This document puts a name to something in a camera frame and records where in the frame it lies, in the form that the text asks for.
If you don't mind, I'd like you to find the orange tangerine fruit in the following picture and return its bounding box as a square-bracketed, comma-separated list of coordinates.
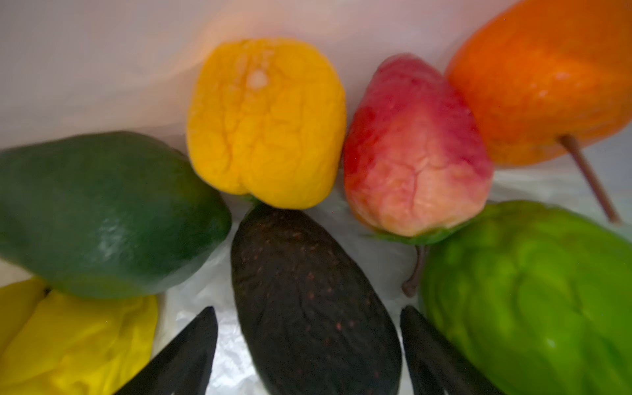
[445, 0, 632, 224]

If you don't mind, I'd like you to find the light green bumpy fruit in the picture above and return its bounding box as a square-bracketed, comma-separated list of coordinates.
[420, 201, 631, 394]

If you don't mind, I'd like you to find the pink peach fruit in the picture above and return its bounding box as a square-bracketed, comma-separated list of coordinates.
[342, 53, 495, 298]

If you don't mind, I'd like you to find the yellow lemon fruit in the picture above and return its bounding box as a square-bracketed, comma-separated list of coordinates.
[1, 279, 159, 394]

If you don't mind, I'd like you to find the yellow orange bumpy fruit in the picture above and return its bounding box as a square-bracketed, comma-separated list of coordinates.
[186, 38, 347, 210]

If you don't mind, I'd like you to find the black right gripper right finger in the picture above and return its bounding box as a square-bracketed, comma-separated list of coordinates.
[400, 305, 503, 395]

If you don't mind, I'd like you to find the green mango fruit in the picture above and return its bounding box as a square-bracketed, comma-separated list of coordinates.
[1, 132, 231, 299]

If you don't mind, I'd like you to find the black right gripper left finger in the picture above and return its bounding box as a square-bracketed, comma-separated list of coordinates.
[116, 306, 218, 395]

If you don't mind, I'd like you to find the dark avocado fruit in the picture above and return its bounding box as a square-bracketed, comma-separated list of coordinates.
[230, 204, 403, 395]

